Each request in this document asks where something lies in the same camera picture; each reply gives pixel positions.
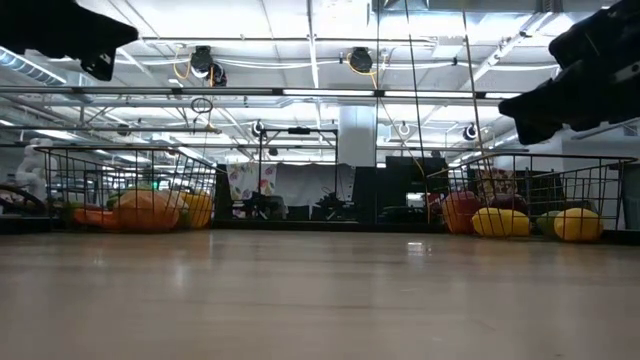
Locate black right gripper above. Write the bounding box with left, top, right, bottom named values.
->
left=498, top=0, right=640, bottom=146

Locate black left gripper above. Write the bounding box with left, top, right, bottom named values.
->
left=0, top=0, right=140, bottom=82

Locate green oval fruit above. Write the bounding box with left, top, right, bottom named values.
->
left=535, top=209, right=559, bottom=237

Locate yellow lemon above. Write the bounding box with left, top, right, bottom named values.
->
left=553, top=207, right=605, bottom=244
left=471, top=207, right=532, bottom=238

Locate long orange pepper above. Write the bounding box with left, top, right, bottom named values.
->
left=73, top=207, right=120, bottom=231

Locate yellow bell pepper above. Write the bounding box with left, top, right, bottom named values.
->
left=180, top=191, right=215, bottom=230

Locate grey cabinet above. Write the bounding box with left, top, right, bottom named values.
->
left=622, top=163, right=640, bottom=231

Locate small black ceiling reel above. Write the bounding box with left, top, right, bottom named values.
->
left=208, top=62, right=229, bottom=88

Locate white mannequin figure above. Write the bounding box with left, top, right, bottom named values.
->
left=14, top=137, right=57, bottom=201

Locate black curved tube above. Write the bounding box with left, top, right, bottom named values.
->
left=0, top=183, right=49, bottom=216

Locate thin black vertical pole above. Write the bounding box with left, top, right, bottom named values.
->
left=374, top=0, right=381, bottom=169

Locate white square pillar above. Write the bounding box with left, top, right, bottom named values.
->
left=338, top=104, right=377, bottom=169

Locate black partition panel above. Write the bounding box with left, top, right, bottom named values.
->
left=352, top=155, right=450, bottom=225

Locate floral cloth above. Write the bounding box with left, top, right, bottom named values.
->
left=225, top=162, right=279, bottom=201

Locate white cloth sheet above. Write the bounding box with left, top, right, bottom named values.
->
left=274, top=162, right=357, bottom=207

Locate wire basket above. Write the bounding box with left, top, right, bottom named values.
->
left=33, top=145, right=227, bottom=232
left=427, top=153, right=639, bottom=240

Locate silver air duct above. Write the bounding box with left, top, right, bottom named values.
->
left=0, top=45, right=69, bottom=86

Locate black ceiling cable reel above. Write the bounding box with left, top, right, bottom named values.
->
left=348, top=46, right=375, bottom=75
left=189, top=45, right=215, bottom=77

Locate hanging coiled cable ring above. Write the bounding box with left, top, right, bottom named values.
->
left=189, top=96, right=215, bottom=115

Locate long ceiling light rail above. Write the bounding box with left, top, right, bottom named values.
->
left=0, top=85, right=524, bottom=101

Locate thin black hanging cable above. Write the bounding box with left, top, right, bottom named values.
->
left=402, top=0, right=427, bottom=176

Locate black metal rack frame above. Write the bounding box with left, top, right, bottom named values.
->
left=257, top=127, right=340, bottom=206

